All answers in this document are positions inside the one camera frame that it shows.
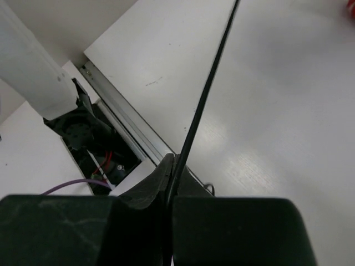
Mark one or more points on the black headset with cable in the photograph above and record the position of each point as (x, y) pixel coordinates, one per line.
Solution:
(205, 88)

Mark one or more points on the red headphones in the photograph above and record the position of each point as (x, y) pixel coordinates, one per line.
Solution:
(351, 8)

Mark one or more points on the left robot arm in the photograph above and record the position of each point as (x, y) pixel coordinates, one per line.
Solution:
(60, 100)

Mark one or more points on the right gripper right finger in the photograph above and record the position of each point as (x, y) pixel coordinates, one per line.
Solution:
(236, 230)

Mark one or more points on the aluminium rail front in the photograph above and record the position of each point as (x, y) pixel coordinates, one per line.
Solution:
(137, 141)

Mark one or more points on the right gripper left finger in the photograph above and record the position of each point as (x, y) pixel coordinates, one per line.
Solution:
(129, 229)

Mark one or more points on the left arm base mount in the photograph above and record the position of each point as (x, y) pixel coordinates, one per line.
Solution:
(102, 155)

